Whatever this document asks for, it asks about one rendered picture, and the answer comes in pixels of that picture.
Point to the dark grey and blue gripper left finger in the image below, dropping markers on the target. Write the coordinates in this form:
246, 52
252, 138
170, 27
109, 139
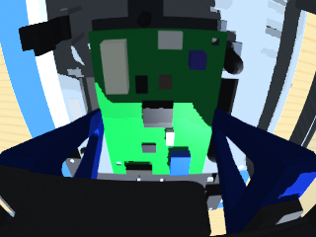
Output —
46, 153

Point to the green circuit board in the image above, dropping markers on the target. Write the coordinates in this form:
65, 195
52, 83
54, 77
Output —
157, 89

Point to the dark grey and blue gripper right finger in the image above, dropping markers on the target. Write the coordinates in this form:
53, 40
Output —
283, 170

